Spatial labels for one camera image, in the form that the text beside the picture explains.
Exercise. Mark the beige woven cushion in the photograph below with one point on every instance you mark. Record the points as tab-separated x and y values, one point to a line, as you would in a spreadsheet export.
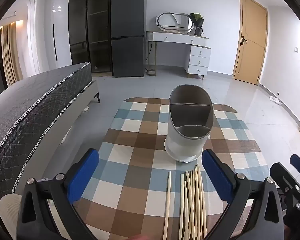
8	212

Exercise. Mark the grey white utensil holder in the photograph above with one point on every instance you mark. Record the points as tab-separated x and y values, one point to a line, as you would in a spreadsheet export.
182	145

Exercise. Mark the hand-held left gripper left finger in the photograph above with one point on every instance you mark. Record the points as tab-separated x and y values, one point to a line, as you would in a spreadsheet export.
82	175

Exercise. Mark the beige curtain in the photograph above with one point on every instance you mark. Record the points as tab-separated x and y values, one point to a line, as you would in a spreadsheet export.
11	55

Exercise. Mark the white cloth scrap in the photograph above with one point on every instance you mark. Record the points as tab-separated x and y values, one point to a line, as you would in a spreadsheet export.
275	100

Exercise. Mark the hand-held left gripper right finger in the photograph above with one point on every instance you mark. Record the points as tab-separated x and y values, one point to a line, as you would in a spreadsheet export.
217	175

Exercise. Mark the checked tablecloth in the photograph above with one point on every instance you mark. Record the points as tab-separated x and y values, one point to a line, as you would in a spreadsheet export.
140	140

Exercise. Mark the oval vanity mirror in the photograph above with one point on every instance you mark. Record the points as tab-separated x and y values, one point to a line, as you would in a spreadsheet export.
173	21

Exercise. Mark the pile of wooden chopsticks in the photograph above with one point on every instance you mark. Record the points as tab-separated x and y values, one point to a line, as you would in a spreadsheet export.
196	205

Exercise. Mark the grey bed frame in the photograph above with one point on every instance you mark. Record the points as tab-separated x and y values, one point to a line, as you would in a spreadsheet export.
86	96

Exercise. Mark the dark grey refrigerator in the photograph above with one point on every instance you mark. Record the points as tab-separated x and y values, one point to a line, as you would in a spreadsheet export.
127	30

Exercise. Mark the white wardrobe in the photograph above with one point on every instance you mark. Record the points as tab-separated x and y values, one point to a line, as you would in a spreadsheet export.
62	30

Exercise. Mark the grey quilted mattress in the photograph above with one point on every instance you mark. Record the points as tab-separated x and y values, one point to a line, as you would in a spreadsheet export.
20	110

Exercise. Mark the dark glass cabinet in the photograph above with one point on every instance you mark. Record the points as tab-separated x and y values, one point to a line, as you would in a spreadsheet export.
97	30

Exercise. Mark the wooden door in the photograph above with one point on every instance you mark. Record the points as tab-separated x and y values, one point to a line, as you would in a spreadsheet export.
251	42

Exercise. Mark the white dressing table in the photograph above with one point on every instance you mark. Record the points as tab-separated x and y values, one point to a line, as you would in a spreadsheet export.
197	55

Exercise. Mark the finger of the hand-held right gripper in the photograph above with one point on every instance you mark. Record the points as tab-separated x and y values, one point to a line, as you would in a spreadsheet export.
298	161
283	175

